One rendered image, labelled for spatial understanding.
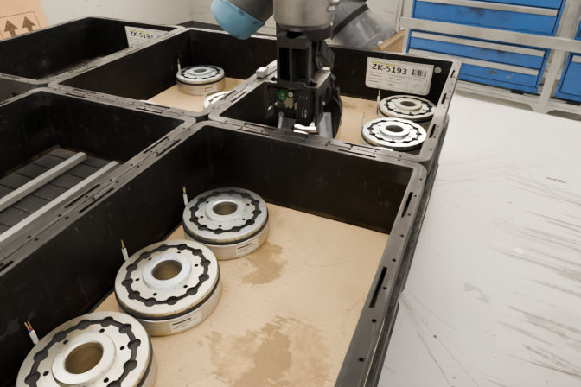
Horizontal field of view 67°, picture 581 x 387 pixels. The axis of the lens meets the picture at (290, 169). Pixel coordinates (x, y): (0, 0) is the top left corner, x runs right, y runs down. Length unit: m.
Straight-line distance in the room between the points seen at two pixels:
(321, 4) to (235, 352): 0.38
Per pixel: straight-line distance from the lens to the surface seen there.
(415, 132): 0.73
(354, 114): 0.85
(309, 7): 0.53
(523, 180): 0.99
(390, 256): 0.38
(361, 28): 1.06
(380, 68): 0.89
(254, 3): 0.65
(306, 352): 0.43
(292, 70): 0.54
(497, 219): 0.86
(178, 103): 0.92
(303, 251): 0.52
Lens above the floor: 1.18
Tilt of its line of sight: 32 degrees down
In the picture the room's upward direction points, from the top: straight up
